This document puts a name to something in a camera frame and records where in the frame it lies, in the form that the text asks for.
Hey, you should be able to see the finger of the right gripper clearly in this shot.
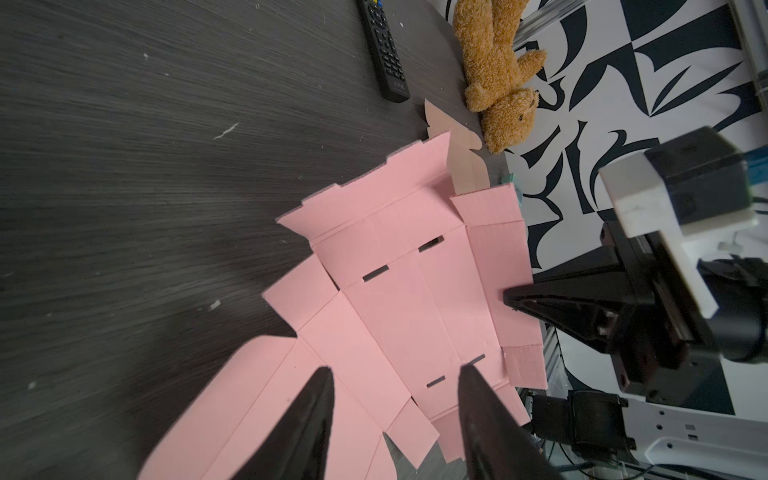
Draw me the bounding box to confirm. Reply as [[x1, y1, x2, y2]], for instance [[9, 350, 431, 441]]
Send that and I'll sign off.
[[503, 268, 636, 354]]

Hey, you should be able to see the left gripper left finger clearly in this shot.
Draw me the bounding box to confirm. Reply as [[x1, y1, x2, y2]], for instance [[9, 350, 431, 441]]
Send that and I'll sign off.
[[234, 366, 335, 479]]

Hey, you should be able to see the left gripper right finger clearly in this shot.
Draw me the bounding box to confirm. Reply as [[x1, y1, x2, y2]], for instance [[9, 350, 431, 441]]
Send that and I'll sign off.
[[458, 364, 562, 480]]

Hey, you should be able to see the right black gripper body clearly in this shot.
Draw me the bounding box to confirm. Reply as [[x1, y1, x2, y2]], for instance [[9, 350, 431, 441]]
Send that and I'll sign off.
[[600, 221, 767, 414]]

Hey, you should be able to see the pink paper box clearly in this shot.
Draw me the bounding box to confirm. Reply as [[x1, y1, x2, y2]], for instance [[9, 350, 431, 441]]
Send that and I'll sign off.
[[140, 133, 547, 479]]

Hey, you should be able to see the peach flat paper box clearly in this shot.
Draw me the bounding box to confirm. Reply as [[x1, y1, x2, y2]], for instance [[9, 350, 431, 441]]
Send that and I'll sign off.
[[424, 100, 490, 195]]

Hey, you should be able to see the small green alarm clock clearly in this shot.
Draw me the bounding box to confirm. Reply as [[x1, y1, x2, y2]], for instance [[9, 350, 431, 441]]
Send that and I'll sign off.
[[501, 174, 522, 202]]

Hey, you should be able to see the brown teddy bear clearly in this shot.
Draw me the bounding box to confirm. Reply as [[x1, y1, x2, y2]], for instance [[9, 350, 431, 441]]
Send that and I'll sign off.
[[453, 0, 547, 154]]

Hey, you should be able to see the black tv remote control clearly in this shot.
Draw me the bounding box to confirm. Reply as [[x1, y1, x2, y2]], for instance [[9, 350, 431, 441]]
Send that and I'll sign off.
[[355, 0, 410, 103]]

